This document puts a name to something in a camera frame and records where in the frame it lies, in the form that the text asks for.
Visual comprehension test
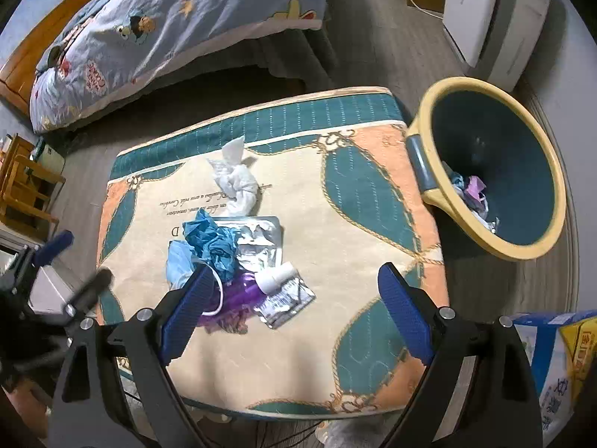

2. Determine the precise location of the purple bottle white cap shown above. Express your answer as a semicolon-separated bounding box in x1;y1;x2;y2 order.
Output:
200;261;298;335

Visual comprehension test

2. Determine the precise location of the wooden bed headboard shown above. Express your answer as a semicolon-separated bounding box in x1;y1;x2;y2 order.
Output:
0;0;129;118

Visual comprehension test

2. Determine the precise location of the small silver foil sachet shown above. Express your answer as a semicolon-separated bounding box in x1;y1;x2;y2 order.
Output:
256;276;316;330

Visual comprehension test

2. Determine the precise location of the small green lidded bin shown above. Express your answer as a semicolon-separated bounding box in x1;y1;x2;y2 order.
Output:
30;137;66;177

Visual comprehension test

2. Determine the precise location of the white tissue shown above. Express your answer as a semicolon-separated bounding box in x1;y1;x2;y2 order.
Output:
206;135;261;216

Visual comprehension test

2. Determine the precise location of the purple face mask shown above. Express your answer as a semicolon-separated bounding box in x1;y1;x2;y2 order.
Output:
464;175;489;207

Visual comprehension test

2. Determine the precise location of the white air purifier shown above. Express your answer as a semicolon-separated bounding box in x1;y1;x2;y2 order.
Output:
442;0;552;94

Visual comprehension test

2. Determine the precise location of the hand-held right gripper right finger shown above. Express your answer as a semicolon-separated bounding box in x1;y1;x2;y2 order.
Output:
377;262;544;448

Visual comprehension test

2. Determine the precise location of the person's left forearm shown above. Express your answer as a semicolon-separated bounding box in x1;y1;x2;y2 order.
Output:
0;376;54;448

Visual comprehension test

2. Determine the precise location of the yellow teal trash bin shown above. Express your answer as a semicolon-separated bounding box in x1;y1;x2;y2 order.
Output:
405;77;567;263

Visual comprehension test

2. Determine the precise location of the teal bag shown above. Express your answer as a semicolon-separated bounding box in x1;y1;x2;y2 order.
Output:
182;209;242;284

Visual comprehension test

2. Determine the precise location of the blue white bag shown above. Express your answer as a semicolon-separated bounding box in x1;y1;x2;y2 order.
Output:
510;310;581;446

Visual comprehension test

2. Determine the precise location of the large silver foil packet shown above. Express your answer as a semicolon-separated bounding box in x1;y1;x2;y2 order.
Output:
212;215;284;274

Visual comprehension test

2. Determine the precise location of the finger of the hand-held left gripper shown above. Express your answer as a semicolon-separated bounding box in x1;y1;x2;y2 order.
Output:
19;230;75;271
63;267;114;318

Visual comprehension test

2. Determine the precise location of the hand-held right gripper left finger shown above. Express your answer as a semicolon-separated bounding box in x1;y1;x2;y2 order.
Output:
49;264;222;448

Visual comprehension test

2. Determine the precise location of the bed with blue cartoon duvet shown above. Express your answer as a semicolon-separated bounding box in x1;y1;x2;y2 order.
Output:
29;0;327;134

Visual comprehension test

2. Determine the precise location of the quilted patterned mat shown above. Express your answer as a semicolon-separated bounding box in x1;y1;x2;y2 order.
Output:
96;85;451;419

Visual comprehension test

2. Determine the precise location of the wooden chair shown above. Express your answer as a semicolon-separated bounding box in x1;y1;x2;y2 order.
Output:
0;133;67;244

